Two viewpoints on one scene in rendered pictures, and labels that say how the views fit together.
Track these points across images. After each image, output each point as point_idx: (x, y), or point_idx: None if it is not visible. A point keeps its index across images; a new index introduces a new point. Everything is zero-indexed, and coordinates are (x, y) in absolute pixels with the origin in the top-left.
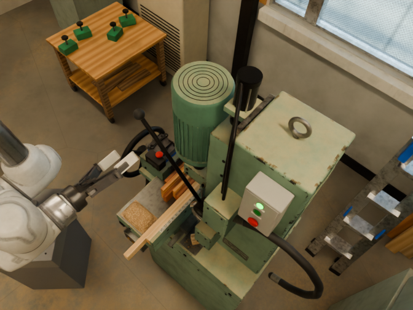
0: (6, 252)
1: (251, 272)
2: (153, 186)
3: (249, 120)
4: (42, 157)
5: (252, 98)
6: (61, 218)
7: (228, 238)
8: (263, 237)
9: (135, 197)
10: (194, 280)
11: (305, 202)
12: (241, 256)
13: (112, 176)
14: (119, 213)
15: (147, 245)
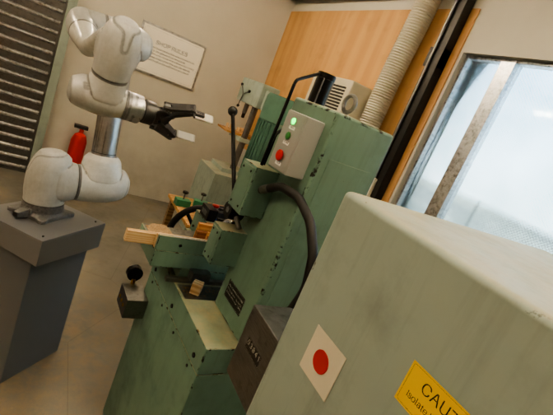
0: (85, 76)
1: (234, 341)
2: (190, 233)
3: None
4: (119, 170)
5: (322, 91)
6: (133, 100)
7: (235, 276)
8: (277, 230)
9: (169, 227)
10: (150, 388)
11: (331, 128)
12: (235, 310)
13: (189, 105)
14: (146, 224)
15: (147, 257)
